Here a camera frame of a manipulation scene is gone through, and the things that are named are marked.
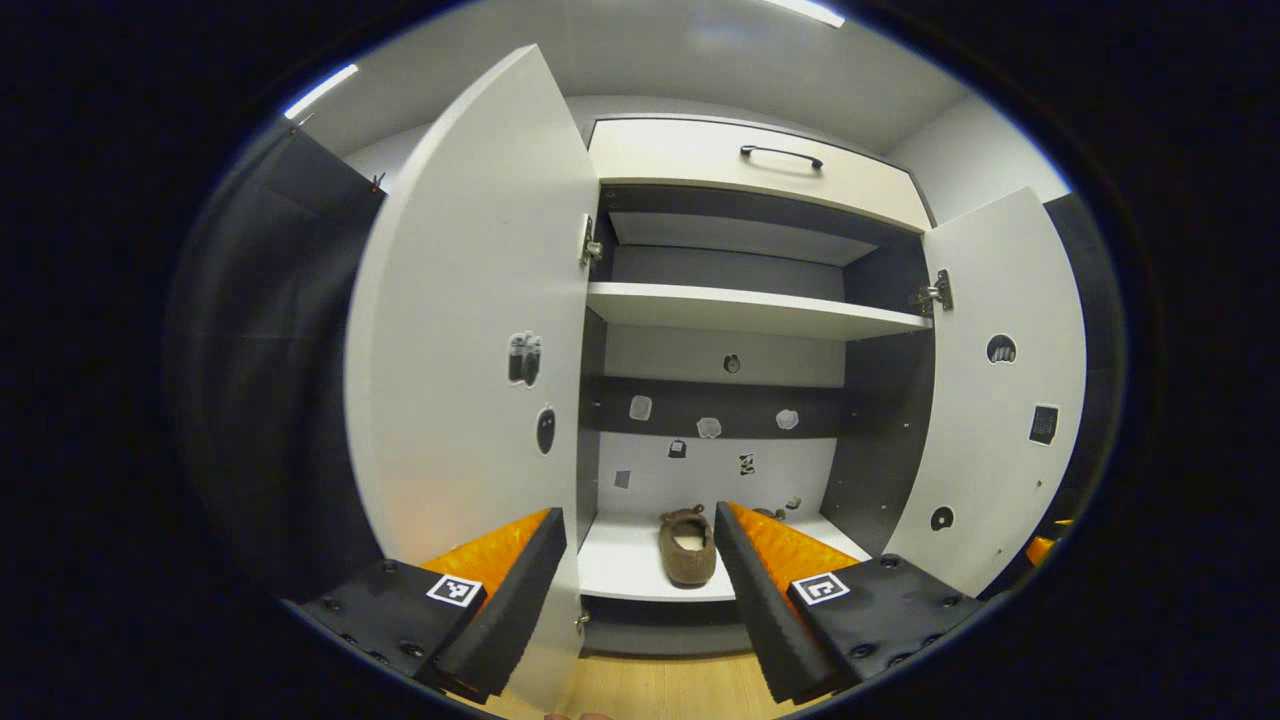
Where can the white shoe cabinet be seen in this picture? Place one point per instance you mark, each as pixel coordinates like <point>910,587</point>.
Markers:
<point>700,310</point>

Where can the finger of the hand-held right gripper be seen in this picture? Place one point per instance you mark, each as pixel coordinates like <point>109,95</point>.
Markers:
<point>1042,550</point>

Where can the white cabinet door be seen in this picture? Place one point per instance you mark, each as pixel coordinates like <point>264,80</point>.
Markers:
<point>1000,450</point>
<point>460,300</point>

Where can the ceiling light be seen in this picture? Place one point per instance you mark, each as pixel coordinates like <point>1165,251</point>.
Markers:
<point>810,12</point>
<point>320,90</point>

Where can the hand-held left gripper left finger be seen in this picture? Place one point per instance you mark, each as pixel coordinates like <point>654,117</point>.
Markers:
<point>510,610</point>

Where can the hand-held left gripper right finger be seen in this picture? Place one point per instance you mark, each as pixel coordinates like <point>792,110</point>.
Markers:
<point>765,620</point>

